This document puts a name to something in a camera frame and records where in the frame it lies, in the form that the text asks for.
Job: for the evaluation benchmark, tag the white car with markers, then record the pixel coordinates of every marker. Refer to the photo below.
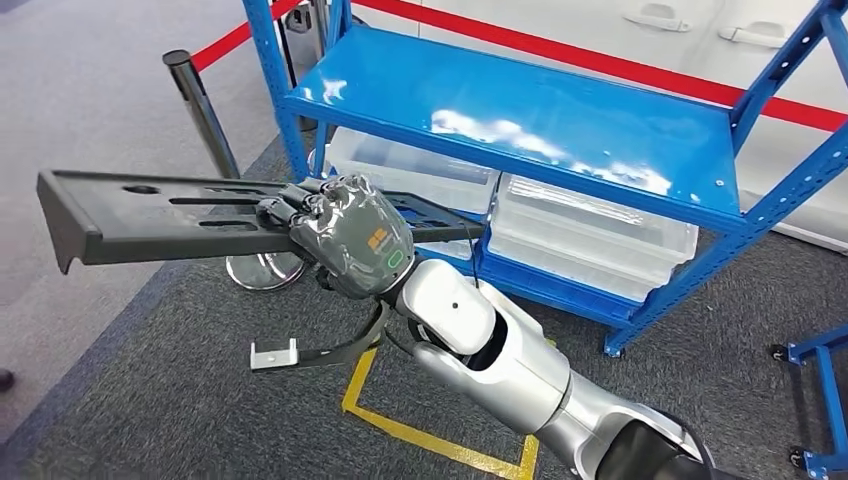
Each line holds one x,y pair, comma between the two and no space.
563,20

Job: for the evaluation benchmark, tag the blue wheeled cart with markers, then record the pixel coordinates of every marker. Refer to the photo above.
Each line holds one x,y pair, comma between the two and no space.
828,397

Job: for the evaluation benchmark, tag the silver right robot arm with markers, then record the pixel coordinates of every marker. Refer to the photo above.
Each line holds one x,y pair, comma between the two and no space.
517,371

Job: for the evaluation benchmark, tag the yellow floor tape square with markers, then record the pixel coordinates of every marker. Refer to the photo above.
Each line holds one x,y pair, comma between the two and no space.
430,440

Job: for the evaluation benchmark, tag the chrome stanchion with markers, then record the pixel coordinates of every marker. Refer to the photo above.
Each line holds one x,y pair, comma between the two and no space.
199,112

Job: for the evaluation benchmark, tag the long black plastic part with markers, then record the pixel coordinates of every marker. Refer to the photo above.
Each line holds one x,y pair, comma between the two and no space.
99,212

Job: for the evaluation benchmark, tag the blue metal shelf rack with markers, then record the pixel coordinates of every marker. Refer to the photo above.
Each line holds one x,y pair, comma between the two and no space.
530,112

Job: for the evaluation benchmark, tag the dark stanchion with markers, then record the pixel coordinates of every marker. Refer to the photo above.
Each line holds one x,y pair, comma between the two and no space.
301,26

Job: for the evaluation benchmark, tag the red barrier belt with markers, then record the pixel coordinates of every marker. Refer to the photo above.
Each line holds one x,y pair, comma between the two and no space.
596,66
232,40

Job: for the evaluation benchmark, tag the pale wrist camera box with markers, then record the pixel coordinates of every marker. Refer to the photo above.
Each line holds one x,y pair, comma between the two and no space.
272,358

